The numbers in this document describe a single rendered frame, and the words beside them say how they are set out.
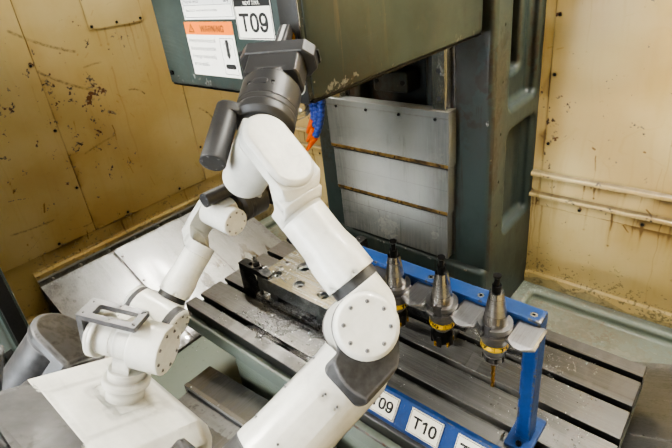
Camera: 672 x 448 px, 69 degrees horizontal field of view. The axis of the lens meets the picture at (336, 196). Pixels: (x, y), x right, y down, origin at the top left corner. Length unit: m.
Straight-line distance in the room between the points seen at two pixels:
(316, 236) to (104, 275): 1.63
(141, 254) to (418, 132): 1.28
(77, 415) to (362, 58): 0.72
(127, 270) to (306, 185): 1.63
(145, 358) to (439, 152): 1.07
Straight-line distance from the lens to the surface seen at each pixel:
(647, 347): 1.99
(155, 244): 2.25
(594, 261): 1.96
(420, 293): 1.04
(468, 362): 1.35
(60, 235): 2.14
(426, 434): 1.16
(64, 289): 2.15
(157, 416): 0.75
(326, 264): 0.60
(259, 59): 0.76
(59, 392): 0.81
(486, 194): 1.55
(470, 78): 1.45
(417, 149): 1.55
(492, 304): 0.93
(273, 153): 0.60
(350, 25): 0.92
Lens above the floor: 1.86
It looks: 26 degrees down
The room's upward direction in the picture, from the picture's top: 7 degrees counter-clockwise
